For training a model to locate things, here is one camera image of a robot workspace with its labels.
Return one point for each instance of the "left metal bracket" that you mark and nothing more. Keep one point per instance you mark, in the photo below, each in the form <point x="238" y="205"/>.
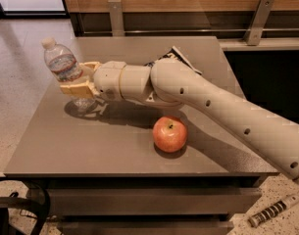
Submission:
<point x="116" y="18"/>

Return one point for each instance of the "red apple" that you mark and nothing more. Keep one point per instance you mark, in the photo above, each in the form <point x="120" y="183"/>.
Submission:
<point x="169" y="134"/>

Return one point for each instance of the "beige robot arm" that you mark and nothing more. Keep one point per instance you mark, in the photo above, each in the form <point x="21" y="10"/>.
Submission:
<point x="170" y="83"/>

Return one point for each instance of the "clear plastic water bottle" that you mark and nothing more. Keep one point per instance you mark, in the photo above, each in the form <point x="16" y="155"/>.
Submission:
<point x="61" y="61"/>

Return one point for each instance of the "grey table with drawers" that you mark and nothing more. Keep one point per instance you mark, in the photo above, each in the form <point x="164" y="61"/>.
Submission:
<point x="104" y="176"/>

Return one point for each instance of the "right metal bracket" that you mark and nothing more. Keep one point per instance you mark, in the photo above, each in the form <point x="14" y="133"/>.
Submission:
<point x="254" y="32"/>

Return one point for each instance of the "metal rail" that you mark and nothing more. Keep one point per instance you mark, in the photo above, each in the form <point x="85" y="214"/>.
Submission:
<point x="220" y="33"/>

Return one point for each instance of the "metal bracket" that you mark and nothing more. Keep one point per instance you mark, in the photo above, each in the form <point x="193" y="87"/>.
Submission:
<point x="254" y="32"/>
<point x="116" y="18"/>

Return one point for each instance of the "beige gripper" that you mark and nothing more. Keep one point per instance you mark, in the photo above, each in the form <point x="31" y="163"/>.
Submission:
<point x="107" y="79"/>

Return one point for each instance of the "black chair frame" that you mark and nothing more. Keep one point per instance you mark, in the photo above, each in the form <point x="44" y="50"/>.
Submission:
<point x="39" y="209"/>

